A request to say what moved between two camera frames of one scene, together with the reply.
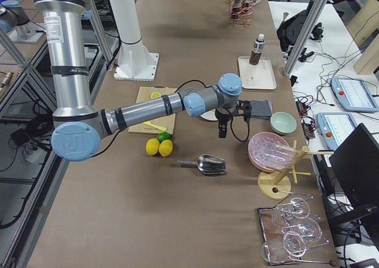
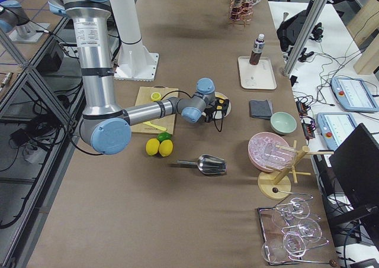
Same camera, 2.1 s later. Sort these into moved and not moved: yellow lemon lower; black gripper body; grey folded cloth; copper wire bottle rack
Moved: black gripper body
Not moved: copper wire bottle rack; yellow lemon lower; grey folded cloth
